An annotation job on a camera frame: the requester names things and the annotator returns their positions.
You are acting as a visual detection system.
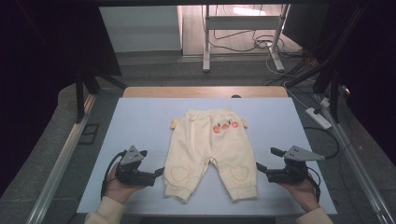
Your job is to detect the black floor frame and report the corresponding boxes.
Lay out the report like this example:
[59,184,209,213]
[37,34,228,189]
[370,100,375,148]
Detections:
[78,123,101,146]

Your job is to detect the white desk frame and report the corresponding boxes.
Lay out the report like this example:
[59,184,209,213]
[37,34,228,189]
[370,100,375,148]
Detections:
[202,3,291,74]

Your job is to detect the aluminium rail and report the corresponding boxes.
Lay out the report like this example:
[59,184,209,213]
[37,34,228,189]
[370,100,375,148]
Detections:
[314,92,396,224]
[26,92,97,224]

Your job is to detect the person's left hand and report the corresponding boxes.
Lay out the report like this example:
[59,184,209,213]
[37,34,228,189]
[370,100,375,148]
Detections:
[104,162,148,205]

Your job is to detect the light blue table mat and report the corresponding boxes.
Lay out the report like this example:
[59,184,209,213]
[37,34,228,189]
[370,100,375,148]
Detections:
[77,97,338,217]

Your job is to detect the person's right hand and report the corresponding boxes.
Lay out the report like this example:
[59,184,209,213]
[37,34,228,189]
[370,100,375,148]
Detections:
[278,174,320,214]

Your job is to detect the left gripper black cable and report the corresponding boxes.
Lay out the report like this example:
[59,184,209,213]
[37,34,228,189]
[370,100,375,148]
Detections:
[100,150,128,201]

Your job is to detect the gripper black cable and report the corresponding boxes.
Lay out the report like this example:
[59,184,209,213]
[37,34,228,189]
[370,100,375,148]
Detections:
[306,166,322,203]
[100,150,128,201]

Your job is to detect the white cabinet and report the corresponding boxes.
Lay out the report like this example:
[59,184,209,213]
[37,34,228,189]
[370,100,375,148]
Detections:
[98,6,183,53]

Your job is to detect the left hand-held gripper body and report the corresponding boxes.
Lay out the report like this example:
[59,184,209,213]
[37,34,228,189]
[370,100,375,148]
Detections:
[115,145,157,188]

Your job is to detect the white floor cable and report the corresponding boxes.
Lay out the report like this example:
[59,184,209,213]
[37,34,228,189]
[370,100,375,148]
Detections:
[282,80,311,110]

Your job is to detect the cream baby pants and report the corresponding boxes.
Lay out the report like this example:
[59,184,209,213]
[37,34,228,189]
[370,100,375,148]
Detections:
[163,107,259,203]

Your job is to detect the black looping floor cable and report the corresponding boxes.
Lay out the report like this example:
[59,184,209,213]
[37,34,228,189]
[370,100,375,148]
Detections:
[303,126,341,160]

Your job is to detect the wooden table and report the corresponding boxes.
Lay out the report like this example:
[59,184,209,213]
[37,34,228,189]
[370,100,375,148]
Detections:
[122,86,289,99]

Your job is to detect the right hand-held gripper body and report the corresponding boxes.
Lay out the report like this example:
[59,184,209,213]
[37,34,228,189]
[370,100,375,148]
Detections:
[265,145,326,185]

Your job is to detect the black cable under desk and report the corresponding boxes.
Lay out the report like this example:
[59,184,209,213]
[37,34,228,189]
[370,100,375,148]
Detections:
[207,29,283,54]

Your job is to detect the black metal stand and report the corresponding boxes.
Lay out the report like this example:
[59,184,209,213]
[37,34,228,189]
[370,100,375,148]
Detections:
[74,55,128,124]
[284,6,370,123]

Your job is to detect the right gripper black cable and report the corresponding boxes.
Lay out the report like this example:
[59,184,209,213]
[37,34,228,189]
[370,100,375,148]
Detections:
[306,166,322,203]

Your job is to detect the dark curtain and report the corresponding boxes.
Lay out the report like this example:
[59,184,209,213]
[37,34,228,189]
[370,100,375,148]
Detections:
[337,0,396,166]
[0,0,123,198]

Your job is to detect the white power strip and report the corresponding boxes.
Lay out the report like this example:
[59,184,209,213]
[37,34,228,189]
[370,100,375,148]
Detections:
[304,106,333,131]

